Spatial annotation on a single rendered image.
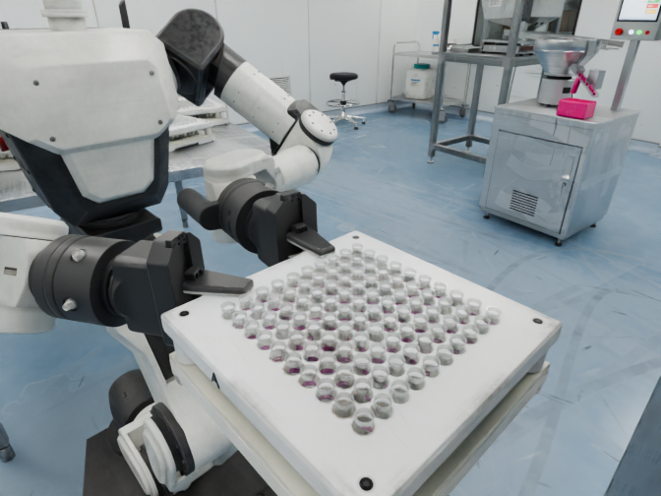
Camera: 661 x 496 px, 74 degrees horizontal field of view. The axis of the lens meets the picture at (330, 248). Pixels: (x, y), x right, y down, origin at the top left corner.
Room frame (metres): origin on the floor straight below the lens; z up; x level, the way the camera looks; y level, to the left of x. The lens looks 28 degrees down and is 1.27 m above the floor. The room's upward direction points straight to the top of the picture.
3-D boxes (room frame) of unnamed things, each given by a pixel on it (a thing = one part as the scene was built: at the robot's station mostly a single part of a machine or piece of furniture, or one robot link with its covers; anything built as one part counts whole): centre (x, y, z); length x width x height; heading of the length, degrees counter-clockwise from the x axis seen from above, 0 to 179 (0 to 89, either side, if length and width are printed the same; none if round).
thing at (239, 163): (0.65, 0.14, 1.04); 0.13 x 0.07 x 0.09; 151
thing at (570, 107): (2.53, -1.37, 0.80); 0.16 x 0.12 x 0.09; 37
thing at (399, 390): (0.22, -0.05, 1.02); 0.01 x 0.01 x 0.07
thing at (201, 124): (1.60, 0.60, 0.92); 0.25 x 0.24 x 0.02; 142
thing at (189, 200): (0.60, 0.15, 1.02); 0.11 x 0.11 x 0.11; 35
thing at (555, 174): (2.77, -1.43, 0.38); 0.63 x 0.57 x 0.76; 37
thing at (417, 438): (0.31, -0.02, 1.03); 0.25 x 0.24 x 0.02; 133
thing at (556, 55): (2.84, -1.44, 0.95); 0.49 x 0.36 x 0.37; 37
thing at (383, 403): (0.21, -0.03, 1.02); 0.01 x 0.01 x 0.07
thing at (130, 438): (0.78, 0.42, 0.28); 0.21 x 0.20 x 0.13; 43
